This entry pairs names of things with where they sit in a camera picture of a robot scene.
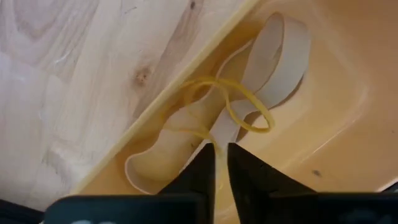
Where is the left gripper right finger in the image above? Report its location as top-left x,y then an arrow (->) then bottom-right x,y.
226,142 -> 318,224

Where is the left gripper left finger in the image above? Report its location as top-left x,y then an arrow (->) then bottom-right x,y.
158,142 -> 217,224

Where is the thin yellow rubber band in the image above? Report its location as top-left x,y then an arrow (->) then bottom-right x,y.
160,76 -> 276,190

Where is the wide beige rubber band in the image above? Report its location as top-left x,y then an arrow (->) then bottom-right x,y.
124,11 -> 312,195

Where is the yellow plastic bin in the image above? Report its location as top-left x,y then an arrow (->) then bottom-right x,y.
70,0 -> 398,224

